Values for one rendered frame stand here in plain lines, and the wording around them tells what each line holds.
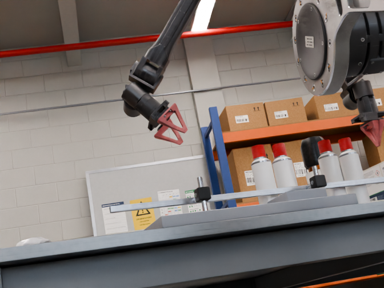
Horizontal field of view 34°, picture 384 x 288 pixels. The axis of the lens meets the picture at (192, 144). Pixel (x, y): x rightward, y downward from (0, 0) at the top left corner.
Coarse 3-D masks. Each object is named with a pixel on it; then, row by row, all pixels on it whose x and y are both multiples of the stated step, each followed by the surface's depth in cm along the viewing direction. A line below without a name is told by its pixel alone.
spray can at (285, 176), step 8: (280, 144) 160; (280, 152) 160; (280, 160) 158; (288, 160) 158; (280, 168) 158; (288, 168) 158; (280, 176) 158; (288, 176) 157; (280, 184) 157; (288, 184) 156; (296, 184) 157
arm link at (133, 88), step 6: (132, 84) 170; (126, 90) 169; (132, 90) 169; (138, 90) 169; (144, 90) 170; (126, 96) 169; (132, 96) 169; (138, 96) 169; (126, 102) 175; (132, 102) 169
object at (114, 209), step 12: (360, 180) 161; (372, 180) 162; (240, 192) 149; (252, 192) 150; (264, 192) 151; (276, 192) 152; (132, 204) 140; (144, 204) 140; (156, 204) 141; (168, 204) 142; (180, 204) 143
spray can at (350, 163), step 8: (344, 144) 167; (344, 152) 166; (352, 152) 165; (344, 160) 165; (352, 160) 164; (344, 168) 165; (352, 168) 164; (360, 168) 164; (344, 176) 166; (352, 176) 163; (360, 176) 163; (352, 192) 163; (360, 192) 162; (360, 200) 161; (368, 200) 162
